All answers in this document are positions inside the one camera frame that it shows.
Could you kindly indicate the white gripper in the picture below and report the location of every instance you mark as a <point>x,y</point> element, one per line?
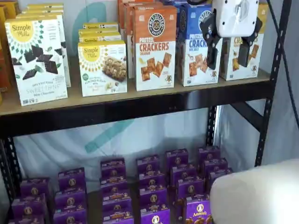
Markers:
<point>236,18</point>

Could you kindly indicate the blue sea salt crackers box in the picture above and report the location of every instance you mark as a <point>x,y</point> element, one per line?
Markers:
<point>172,2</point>
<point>194,58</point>

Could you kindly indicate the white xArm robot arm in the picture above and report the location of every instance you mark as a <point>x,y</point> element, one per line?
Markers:
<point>257,193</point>

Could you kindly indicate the yellow pretzel crackers box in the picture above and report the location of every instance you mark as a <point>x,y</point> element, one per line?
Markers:
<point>233,70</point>

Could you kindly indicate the orange cheddar pretzel crackers box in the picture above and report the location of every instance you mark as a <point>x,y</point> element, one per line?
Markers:
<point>155,46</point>
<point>128,28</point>
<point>120,14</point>

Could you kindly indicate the purple Annie's snack box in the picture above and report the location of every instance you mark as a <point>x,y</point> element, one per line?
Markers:
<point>148,164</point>
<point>116,201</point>
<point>113,185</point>
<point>70,217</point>
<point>113,169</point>
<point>118,218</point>
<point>191,187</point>
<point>176,158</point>
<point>216,177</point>
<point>184,173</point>
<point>215,165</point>
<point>152,180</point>
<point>70,199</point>
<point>198,212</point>
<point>155,215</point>
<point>71,179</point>
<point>35,186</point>
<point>209,154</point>
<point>153,197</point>
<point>29,206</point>

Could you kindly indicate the black metal shelf rack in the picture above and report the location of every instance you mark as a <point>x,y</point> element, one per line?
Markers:
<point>140,109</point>

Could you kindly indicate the Simple Mills almond bars box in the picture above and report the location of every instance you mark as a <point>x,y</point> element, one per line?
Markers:
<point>100,25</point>
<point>102,70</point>
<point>100,36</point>

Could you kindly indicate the wooden shelf board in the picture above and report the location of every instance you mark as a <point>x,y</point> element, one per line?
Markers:
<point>93,102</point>

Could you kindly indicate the yellow snack box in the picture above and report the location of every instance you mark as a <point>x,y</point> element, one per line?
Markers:
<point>11,9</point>

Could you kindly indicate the white backdrop sheet teal logo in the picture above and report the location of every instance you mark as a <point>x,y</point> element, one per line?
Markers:
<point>70,144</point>

